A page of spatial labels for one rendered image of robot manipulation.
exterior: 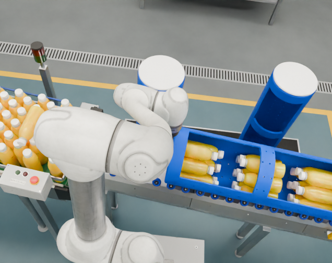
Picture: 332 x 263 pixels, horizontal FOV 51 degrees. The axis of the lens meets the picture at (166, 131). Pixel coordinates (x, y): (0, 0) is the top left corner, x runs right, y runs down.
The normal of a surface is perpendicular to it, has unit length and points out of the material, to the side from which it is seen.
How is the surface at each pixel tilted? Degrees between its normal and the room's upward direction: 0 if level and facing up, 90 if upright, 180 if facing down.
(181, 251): 0
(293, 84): 0
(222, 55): 0
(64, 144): 48
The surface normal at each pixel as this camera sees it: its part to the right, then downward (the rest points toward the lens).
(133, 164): 0.07, 0.34
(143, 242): 0.20, -0.45
